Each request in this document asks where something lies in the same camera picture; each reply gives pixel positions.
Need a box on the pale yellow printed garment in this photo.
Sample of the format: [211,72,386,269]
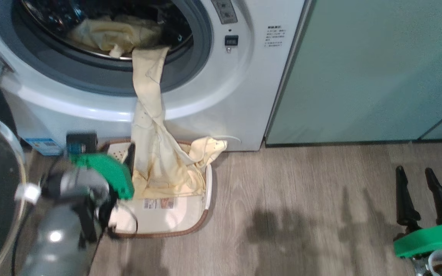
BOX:
[68,15,228,200]

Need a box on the white tag on left cable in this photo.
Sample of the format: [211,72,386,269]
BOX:
[15,183,41,204]

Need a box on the barcode label inside basket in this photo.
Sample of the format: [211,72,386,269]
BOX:
[143,197,174,210]

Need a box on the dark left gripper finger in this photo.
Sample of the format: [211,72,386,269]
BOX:
[123,142,136,174]

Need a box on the blue white energy label sticker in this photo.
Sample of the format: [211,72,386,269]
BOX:
[25,138,62,156]

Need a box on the round drain filter cover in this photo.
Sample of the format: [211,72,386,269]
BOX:
[209,135,241,145]

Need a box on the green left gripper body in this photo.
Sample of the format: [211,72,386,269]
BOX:
[69,153,135,201]

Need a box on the white basket with brown rim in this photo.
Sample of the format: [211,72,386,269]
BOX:
[98,139,214,239]

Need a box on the black round glass washer door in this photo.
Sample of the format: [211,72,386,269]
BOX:
[0,34,28,276]

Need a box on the grey rubber door gasket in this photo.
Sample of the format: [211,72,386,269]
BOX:
[0,0,214,96]

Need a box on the grey button panel on washer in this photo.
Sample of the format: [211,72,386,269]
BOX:
[210,0,238,24]

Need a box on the thin wire loop left gripper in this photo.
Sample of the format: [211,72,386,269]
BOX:
[108,199,139,239]

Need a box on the steel perforated washer drum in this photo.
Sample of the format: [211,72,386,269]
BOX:
[21,0,195,59]

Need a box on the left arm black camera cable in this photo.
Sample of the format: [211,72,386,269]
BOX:
[11,161,58,276]

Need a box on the printed text label on washer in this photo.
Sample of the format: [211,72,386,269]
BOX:
[267,26,287,48]

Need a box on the white front-load washing machine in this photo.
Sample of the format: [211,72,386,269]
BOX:
[0,0,307,156]

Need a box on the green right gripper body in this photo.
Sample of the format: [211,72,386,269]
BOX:
[394,222,442,269]

